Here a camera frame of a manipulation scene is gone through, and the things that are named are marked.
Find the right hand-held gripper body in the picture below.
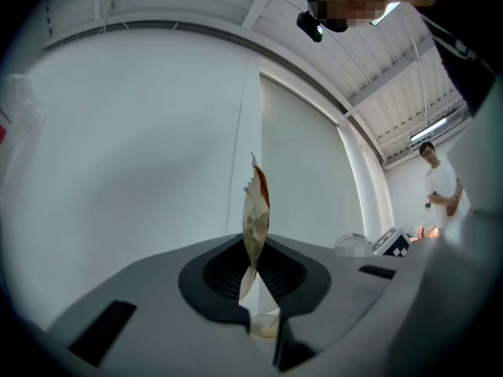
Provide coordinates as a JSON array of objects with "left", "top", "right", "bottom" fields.
[{"left": 372, "top": 226, "right": 412, "bottom": 258}]

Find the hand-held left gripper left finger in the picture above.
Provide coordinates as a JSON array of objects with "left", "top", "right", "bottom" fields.
[{"left": 46, "top": 232, "right": 279, "bottom": 377}]

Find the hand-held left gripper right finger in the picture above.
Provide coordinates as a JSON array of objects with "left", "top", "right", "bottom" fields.
[{"left": 257, "top": 233, "right": 408, "bottom": 373}]

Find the white orange snack packet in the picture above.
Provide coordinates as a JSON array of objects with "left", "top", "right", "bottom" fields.
[{"left": 238, "top": 151, "right": 272, "bottom": 302}]

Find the chrome curved bar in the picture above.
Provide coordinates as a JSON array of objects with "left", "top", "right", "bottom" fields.
[{"left": 333, "top": 232, "right": 373, "bottom": 251}]

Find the long ceiling light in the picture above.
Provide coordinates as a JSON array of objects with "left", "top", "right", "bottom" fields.
[
  {"left": 409, "top": 117, "right": 450, "bottom": 141},
  {"left": 369, "top": 1, "right": 402, "bottom": 27}
]

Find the grey roller blind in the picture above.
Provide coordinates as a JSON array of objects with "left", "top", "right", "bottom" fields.
[{"left": 258, "top": 72, "right": 367, "bottom": 247}]

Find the person's dark shirt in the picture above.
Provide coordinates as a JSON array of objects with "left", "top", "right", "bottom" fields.
[{"left": 422, "top": 13, "right": 497, "bottom": 118}]

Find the clear container red label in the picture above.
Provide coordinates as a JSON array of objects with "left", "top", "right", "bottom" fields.
[{"left": 0, "top": 72, "right": 46, "bottom": 152}]

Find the black head-mounted camera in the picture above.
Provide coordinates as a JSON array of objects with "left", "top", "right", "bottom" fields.
[{"left": 296, "top": 9, "right": 325, "bottom": 43}]

